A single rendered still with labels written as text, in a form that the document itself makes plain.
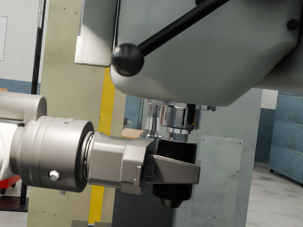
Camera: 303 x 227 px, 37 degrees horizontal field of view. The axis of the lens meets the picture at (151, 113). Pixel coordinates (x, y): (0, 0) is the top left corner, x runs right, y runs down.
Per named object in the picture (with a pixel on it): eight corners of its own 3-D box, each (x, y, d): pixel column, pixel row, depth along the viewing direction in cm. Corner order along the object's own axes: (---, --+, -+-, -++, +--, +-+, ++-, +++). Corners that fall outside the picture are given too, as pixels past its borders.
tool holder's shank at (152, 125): (161, 134, 95) (167, 82, 94) (155, 135, 92) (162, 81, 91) (147, 132, 96) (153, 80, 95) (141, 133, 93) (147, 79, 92)
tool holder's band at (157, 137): (165, 139, 95) (165, 135, 95) (157, 141, 91) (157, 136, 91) (144, 136, 97) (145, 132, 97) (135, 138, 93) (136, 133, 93)
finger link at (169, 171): (198, 188, 51) (144, 181, 52) (201, 160, 51) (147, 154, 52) (198, 191, 50) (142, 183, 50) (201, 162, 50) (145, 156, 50)
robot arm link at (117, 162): (146, 131, 48) (38, 118, 49) (136, 220, 48) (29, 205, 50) (158, 123, 60) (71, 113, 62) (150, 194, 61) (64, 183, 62)
